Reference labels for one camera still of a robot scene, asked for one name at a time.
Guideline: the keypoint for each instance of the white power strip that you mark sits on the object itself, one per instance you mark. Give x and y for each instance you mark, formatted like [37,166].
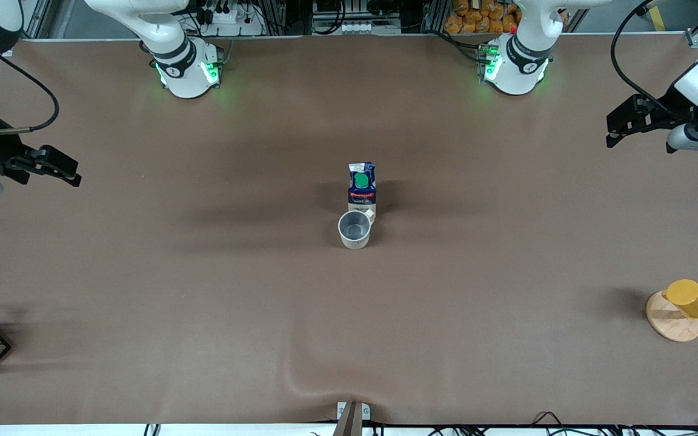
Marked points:
[237,24]
[373,27]

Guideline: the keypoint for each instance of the brown table cover mat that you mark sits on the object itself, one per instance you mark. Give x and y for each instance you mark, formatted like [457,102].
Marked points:
[203,290]

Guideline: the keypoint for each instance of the bag of orange buns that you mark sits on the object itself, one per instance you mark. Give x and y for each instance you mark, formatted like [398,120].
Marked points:
[479,17]

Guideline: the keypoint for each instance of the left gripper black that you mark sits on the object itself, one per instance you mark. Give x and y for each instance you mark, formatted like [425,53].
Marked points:
[668,112]

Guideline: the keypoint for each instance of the grey metal table bracket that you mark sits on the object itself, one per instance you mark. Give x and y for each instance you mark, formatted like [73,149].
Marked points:
[343,410]

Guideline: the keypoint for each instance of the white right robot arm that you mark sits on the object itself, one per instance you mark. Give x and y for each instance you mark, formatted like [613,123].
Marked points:
[182,66]

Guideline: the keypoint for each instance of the blue Pascual milk carton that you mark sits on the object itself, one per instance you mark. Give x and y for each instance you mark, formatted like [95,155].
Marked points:
[362,181]

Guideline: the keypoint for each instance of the grey camera mount pole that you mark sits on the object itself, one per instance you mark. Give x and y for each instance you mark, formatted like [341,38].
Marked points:
[349,424]

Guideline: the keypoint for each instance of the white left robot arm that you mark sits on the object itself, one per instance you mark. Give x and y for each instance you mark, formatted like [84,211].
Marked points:
[521,60]

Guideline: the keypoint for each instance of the white ceramic mug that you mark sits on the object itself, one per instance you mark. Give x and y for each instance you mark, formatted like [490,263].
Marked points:
[355,229]

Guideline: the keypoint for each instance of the yellow cup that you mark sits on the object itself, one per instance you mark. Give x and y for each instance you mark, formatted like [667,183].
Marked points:
[691,298]

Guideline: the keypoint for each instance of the wooden mug holder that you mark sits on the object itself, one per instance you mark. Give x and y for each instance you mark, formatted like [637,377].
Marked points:
[667,324]

